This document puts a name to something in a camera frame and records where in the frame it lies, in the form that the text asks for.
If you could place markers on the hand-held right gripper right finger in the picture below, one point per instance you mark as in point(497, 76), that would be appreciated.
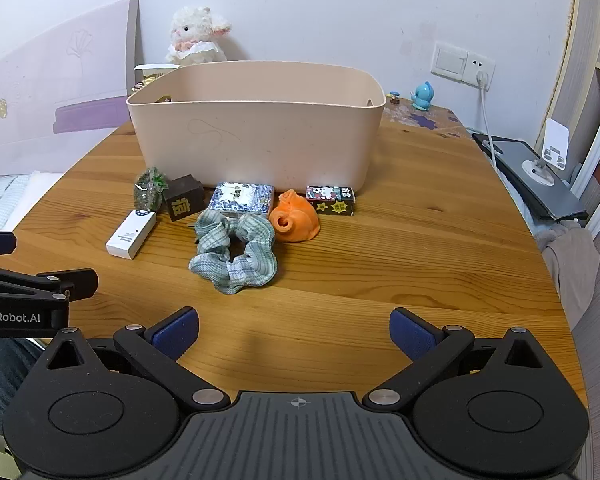
point(411, 334)

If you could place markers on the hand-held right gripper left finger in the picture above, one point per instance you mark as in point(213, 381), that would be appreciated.
point(176, 334)

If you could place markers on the white slim box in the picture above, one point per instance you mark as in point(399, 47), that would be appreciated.
point(130, 235)

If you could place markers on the green plaid scrunchie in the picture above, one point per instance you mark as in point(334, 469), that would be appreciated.
point(207, 235)

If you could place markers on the green foil packet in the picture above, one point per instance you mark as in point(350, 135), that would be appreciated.
point(149, 190)

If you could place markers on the dark brown small box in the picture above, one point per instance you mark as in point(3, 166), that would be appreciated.
point(182, 200)

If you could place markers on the blue white patterned box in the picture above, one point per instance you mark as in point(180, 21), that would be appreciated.
point(242, 197)

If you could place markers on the black cartoon printed box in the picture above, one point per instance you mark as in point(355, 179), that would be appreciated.
point(332, 202)

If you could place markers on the orange soft toy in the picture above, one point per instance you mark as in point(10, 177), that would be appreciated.
point(300, 220)

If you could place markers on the beige plastic storage bin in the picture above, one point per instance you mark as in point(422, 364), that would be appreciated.
point(255, 135)

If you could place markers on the light blue striped bedding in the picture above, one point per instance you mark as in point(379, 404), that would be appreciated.
point(2, 200)

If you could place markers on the person's leg in jeans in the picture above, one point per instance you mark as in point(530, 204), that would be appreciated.
point(0, 375)

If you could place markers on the white pillow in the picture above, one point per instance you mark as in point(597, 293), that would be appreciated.
point(45, 180)

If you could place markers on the pink purple headboard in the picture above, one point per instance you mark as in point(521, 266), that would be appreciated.
point(40, 85)

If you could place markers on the grey cloth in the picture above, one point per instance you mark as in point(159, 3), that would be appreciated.
point(575, 270)

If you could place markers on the grey laptop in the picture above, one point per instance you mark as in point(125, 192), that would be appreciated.
point(545, 195)

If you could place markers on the gold tissue pack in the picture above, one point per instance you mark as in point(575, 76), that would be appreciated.
point(149, 69)

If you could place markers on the small mushroom figurine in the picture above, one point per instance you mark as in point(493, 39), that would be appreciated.
point(394, 97)

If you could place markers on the blue bird figurine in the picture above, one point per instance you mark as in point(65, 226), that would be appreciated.
point(422, 96)

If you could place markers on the white phone stand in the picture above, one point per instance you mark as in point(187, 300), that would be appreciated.
point(555, 140)

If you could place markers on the white plush sheep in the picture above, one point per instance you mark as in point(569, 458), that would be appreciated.
point(192, 30)

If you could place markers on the white wall switch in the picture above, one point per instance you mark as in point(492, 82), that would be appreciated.
point(450, 61)

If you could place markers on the white wall socket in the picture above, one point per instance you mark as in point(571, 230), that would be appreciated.
point(482, 64)

